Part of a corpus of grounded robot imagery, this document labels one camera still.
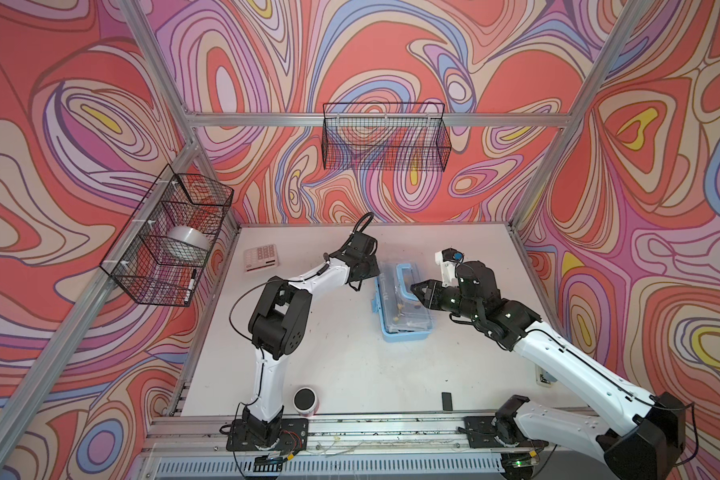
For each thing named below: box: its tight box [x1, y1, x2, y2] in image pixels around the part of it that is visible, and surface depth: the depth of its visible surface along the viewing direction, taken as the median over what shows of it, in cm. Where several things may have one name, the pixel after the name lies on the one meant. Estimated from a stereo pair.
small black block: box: [441, 392, 453, 411], surface depth 80 cm
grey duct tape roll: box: [167, 226, 212, 262], surface depth 74 cm
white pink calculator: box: [244, 244, 279, 273], surface depth 109 cm
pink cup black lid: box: [292, 386, 320, 417], surface depth 76 cm
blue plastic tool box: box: [372, 260, 433, 342], surface depth 86 cm
